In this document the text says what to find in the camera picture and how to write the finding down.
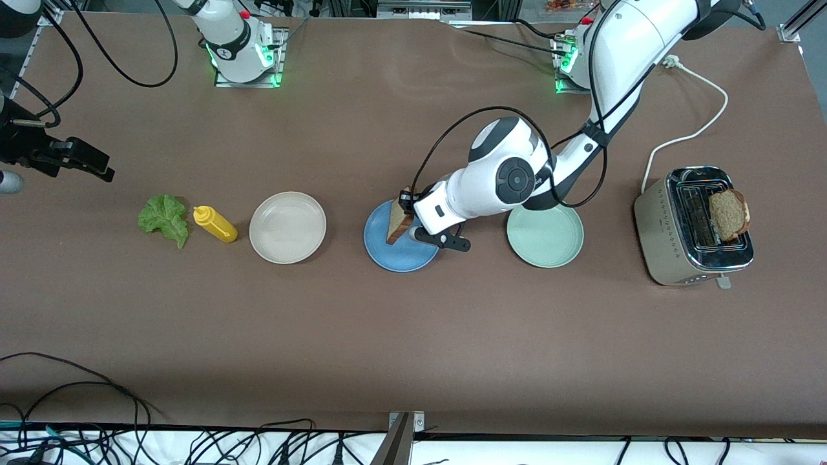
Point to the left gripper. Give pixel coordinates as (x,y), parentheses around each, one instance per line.
(407,202)

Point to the aluminium frame post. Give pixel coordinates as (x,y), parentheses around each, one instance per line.
(394,449)

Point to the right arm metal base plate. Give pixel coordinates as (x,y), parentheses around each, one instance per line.
(281,58)

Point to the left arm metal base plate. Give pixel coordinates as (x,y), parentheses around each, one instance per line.
(568,87)

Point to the small silver bracket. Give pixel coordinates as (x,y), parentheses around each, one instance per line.
(418,421)

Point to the brown bread slice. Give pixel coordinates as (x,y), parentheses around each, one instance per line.
(730,213)
(399,223)

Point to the silver corner bracket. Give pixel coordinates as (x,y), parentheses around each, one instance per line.
(50,16)
(789,33)

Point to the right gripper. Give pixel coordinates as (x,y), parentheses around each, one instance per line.
(18,147)

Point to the yellow squeeze bottle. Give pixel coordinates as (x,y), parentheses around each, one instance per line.
(216,225)

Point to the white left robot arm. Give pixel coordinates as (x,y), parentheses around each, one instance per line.
(504,174)

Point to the orange snack bag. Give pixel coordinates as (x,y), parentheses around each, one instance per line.
(565,5)

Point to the pale green plate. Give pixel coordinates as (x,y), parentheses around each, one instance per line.
(549,242)

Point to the green lettuce leaf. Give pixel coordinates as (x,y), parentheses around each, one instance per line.
(161,218)

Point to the cream white plate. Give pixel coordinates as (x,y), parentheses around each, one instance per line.
(287,227)

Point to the beige chrome toaster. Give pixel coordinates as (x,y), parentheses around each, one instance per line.
(659,232)

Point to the blue plate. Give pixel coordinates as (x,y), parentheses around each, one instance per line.
(400,258)

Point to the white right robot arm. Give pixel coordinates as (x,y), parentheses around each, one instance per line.
(229,32)

